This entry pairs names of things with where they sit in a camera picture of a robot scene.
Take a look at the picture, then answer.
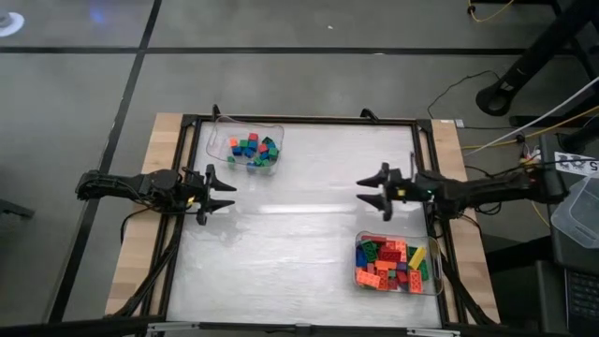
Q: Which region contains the black keyboard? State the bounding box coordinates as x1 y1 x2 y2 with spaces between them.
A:
563 268 599 336

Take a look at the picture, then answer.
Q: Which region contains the dark grey cabinet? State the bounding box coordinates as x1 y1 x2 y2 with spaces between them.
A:
537 133 599 337

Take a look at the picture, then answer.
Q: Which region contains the black metal table frame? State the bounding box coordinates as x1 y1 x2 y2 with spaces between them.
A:
139 111 502 329

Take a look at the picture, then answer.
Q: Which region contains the clear plastic bin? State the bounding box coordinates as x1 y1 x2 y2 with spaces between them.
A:
205 116 285 177
353 230 445 298

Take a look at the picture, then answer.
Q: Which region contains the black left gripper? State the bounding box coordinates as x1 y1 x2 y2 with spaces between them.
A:
150 163 238 227

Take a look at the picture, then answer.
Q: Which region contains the white round floor object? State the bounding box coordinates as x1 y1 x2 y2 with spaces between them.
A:
0 10 26 38

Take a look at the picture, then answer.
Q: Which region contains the white cable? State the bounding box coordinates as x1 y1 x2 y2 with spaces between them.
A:
465 74 599 152

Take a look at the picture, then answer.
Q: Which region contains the translucent plastic tub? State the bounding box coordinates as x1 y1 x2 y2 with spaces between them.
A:
550 175 599 250

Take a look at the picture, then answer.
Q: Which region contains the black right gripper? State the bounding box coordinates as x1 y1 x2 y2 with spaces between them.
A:
355 162 444 223

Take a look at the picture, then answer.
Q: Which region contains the black floor object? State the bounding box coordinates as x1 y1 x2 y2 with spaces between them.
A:
0 199 37 219

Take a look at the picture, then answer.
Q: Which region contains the yellow cable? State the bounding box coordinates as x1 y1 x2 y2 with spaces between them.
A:
460 105 599 228
466 0 516 23

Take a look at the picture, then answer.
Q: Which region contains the light wooden side board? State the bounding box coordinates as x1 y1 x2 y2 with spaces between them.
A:
423 119 501 324
103 111 188 315

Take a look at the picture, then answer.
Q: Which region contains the silver extrusion piece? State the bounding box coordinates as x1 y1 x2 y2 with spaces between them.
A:
404 327 463 337
146 321 202 335

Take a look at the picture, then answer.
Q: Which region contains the white paper label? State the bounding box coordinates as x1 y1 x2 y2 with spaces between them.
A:
553 151 599 178

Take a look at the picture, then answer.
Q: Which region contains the red two-by-four brick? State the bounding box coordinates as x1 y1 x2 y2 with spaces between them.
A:
378 247 402 264

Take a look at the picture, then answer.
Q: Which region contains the black floor stand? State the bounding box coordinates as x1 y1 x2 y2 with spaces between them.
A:
475 0 599 118

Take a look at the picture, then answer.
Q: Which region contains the yellow brick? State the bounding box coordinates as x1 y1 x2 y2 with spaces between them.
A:
408 245 428 271

